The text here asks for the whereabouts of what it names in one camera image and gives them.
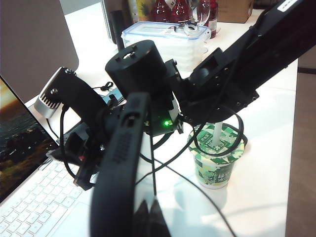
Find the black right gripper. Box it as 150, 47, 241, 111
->
46, 74, 121, 191

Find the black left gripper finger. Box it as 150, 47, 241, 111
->
134, 197, 171, 237

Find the black smartphone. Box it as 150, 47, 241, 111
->
89, 91, 152, 237

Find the grey-brown desk partition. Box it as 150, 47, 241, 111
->
100, 0, 131, 46
0, 0, 79, 104

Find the white laptop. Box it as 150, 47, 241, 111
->
0, 75, 99, 237

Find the green white dessert cup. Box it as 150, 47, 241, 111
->
187, 122, 249, 190

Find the white drinking straw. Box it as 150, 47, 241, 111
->
211, 120, 224, 147

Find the clear container blue lid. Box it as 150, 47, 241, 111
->
120, 21, 212, 73

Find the yellow juice carton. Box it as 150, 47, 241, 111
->
134, 0, 156, 22

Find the clear tape roll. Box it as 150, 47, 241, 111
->
183, 23, 199, 36

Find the clear wine glass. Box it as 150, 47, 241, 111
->
191, 0, 211, 27

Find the brown cardboard box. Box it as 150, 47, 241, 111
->
216, 0, 255, 25

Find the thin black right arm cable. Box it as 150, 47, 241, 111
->
149, 133, 157, 198

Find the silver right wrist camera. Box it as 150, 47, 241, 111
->
33, 66, 75, 119

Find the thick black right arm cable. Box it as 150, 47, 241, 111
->
193, 107, 245, 159

